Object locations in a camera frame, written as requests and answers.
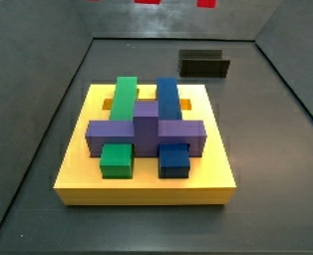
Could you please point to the purple cross-shaped block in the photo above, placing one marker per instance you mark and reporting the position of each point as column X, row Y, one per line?
column 145, row 132

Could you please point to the blue wooden bar block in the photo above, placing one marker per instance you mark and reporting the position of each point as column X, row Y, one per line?
column 172, row 154

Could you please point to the green wooden bar block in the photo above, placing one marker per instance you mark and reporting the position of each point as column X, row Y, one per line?
column 116, row 161

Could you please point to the yellow wooden base board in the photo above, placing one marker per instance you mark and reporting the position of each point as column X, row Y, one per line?
column 81, row 186

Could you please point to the black angled bracket stand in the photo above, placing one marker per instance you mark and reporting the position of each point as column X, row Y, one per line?
column 201, row 64

